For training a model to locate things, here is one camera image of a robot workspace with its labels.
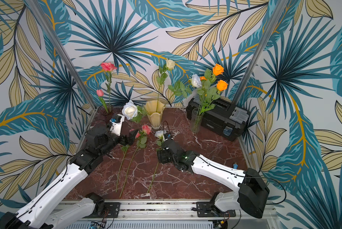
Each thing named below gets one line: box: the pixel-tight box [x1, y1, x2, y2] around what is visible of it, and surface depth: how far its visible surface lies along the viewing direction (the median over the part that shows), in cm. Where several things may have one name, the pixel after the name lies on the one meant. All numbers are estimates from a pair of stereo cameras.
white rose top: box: [167, 73, 203, 99], surface depth 81 cm
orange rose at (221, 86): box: [201, 79, 229, 115], surface depth 82 cm
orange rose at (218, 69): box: [197, 63, 225, 115], surface depth 81 cm
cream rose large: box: [156, 59, 176, 114], surface depth 92 cm
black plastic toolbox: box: [185, 96, 249, 142], surface depth 95 cm
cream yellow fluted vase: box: [145, 100, 166, 131], surface depth 97 cm
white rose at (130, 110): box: [121, 100, 139, 121], surface depth 69 cm
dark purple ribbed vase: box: [97, 104, 114, 122], surface depth 94 cm
